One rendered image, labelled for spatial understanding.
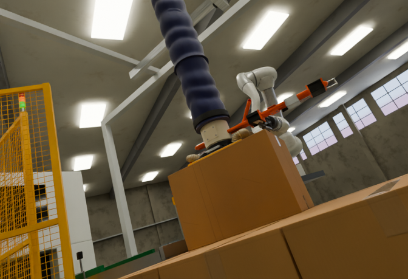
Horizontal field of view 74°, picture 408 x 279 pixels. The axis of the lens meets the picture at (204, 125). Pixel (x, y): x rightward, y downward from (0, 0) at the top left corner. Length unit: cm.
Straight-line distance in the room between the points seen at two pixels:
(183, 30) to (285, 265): 155
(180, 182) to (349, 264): 104
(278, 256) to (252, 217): 69
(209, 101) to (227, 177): 48
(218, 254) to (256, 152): 69
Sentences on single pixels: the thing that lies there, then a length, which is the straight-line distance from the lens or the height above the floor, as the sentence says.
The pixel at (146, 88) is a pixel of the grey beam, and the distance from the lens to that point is 473.
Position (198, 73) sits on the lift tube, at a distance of 170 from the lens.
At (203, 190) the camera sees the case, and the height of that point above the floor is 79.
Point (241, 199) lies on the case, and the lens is 134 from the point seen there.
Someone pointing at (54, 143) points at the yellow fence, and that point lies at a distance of 231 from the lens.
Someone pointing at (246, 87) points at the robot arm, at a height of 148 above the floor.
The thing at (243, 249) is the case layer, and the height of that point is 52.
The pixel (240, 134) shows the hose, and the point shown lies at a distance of 144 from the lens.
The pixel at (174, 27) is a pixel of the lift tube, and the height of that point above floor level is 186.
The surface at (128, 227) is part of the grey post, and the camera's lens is 498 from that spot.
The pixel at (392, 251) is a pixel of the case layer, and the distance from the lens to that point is 59.
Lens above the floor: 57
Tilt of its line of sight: 22 degrees up
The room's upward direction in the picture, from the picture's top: 20 degrees counter-clockwise
